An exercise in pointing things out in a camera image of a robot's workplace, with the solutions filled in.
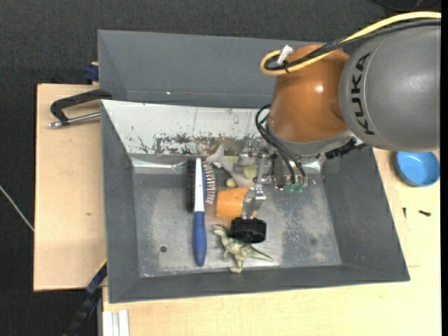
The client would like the green toy dinosaur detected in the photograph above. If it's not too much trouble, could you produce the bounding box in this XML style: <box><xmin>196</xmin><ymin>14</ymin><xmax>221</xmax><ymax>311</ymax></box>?
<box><xmin>211</xmin><ymin>223</ymin><xmax>275</xmax><ymax>274</ymax></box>

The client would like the orange rounded block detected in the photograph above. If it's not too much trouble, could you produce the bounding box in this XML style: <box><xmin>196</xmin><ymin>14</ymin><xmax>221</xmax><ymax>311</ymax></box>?
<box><xmin>214</xmin><ymin>186</ymin><xmax>253</xmax><ymax>220</ymax></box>

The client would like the grey toy shark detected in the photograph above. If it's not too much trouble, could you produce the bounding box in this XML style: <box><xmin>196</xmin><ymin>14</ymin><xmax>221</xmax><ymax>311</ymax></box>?
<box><xmin>206</xmin><ymin>143</ymin><xmax>253</xmax><ymax>188</ymax></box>

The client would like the black cylinder on white bracket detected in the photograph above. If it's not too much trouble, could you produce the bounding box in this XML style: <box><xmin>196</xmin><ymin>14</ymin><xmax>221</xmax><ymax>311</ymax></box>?
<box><xmin>302</xmin><ymin>138</ymin><xmax>367</xmax><ymax>174</ymax></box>

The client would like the blue and white hairbrush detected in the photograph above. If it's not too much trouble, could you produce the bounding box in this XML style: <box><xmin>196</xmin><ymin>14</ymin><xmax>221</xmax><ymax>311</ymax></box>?
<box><xmin>185</xmin><ymin>157</ymin><xmax>209</xmax><ymax>267</ymax></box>

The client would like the silver ribbed metal strip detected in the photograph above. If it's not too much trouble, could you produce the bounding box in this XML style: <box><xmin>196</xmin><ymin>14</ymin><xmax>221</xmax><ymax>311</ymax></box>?
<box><xmin>202</xmin><ymin>162</ymin><xmax>217</xmax><ymax>206</ymax></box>

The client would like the blue bowl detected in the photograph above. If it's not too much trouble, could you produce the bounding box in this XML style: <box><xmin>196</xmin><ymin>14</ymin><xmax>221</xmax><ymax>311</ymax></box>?
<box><xmin>395</xmin><ymin>150</ymin><xmax>441</xmax><ymax>188</ymax></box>

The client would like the black round knob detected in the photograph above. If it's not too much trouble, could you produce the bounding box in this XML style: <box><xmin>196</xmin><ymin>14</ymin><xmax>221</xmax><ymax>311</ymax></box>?
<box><xmin>229</xmin><ymin>216</ymin><xmax>268</xmax><ymax>244</ymax></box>

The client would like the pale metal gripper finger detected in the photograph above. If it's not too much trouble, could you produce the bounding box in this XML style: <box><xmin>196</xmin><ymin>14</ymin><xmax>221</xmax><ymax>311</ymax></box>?
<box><xmin>239</xmin><ymin>148</ymin><xmax>262</xmax><ymax>175</ymax></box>
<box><xmin>243</xmin><ymin>184</ymin><xmax>267</xmax><ymax>220</ymax></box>

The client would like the grey metal bin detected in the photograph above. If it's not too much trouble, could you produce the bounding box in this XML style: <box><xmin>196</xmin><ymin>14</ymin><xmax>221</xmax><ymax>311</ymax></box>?
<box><xmin>96</xmin><ymin>29</ymin><xmax>411</xmax><ymax>304</ymax></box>

